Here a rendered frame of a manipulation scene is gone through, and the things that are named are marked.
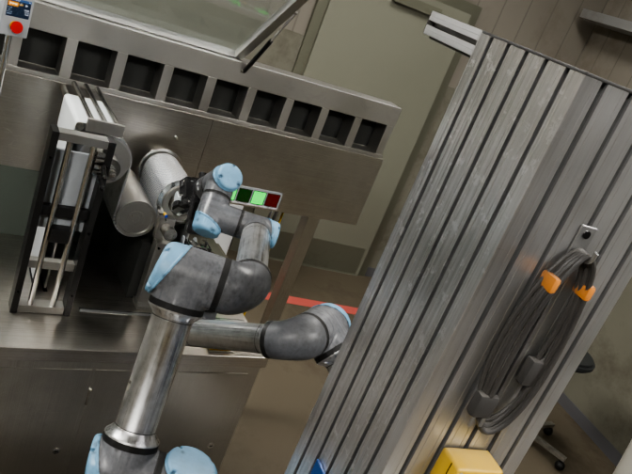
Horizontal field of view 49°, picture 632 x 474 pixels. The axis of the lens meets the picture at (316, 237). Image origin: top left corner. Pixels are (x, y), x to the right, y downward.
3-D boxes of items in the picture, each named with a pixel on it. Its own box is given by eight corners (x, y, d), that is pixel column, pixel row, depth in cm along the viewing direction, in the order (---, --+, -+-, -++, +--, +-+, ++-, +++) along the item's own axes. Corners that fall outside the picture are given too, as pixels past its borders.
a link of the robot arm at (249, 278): (281, 290, 138) (284, 212, 184) (229, 273, 136) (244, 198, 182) (262, 338, 141) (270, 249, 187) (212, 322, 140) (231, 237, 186)
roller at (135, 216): (111, 233, 205) (121, 197, 200) (96, 197, 224) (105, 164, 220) (150, 239, 211) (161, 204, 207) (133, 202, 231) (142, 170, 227)
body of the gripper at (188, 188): (201, 185, 204) (219, 175, 194) (200, 213, 202) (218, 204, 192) (177, 181, 200) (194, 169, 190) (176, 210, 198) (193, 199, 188)
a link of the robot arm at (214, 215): (233, 237, 174) (245, 199, 178) (191, 223, 173) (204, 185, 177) (229, 246, 182) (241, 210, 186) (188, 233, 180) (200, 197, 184)
